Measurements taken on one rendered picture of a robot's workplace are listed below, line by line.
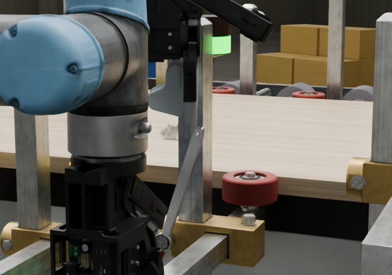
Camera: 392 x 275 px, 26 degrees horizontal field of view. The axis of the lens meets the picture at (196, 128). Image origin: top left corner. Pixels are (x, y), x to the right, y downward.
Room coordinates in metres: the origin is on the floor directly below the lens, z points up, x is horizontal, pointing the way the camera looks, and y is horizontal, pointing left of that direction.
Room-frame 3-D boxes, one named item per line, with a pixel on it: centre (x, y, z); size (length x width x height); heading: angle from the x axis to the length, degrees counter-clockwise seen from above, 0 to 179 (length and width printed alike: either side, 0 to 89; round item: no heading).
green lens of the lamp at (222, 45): (1.14, -0.02, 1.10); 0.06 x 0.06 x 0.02
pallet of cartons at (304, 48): (8.25, -1.18, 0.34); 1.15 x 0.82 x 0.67; 35
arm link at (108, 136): (0.78, 0.08, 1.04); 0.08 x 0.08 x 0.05
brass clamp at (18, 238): (1.18, 0.21, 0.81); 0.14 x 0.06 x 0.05; 69
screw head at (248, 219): (1.07, -0.07, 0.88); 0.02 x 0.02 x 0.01
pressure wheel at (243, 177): (1.19, -0.08, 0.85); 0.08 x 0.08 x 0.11
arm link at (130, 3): (0.78, 0.08, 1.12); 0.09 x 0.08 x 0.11; 165
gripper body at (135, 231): (0.77, 0.08, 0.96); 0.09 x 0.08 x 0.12; 159
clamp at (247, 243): (1.09, -0.02, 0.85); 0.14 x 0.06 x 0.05; 69
